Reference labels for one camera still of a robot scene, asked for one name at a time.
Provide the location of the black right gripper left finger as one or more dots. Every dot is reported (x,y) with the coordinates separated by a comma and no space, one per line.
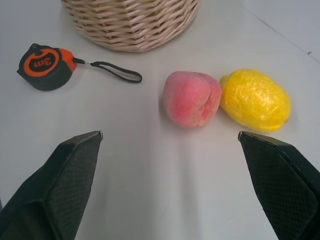
(52,185)

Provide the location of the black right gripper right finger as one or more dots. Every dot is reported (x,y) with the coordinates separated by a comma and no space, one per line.
(280,185)

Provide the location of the woven wicker basket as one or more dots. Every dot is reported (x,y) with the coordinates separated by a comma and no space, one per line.
(132,22)

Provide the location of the yellow lemon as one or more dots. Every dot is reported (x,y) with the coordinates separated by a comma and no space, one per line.
(256,100)

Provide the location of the black orange tape measure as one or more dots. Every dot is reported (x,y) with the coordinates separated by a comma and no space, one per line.
(43,67)

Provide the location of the pink peach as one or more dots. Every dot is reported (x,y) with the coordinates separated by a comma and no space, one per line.
(191,100)

